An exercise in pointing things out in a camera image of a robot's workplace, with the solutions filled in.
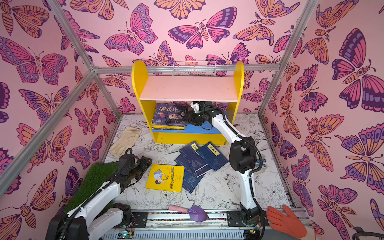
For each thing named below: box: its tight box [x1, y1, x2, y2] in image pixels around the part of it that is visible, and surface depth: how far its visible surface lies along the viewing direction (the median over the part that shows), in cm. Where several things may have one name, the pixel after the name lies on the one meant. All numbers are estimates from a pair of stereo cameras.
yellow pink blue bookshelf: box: [131, 60, 245, 145], surface depth 83 cm
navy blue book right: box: [198, 141, 229, 172], surface depth 96 cm
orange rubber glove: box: [266, 205, 307, 239], surface depth 73 cm
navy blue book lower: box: [174, 154, 205, 194], surface depth 87 cm
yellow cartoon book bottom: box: [145, 164, 185, 193], surface depth 87 cm
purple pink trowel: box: [168, 204, 209, 222], surface depth 76 cm
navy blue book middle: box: [179, 140, 208, 173], surface depth 94 cm
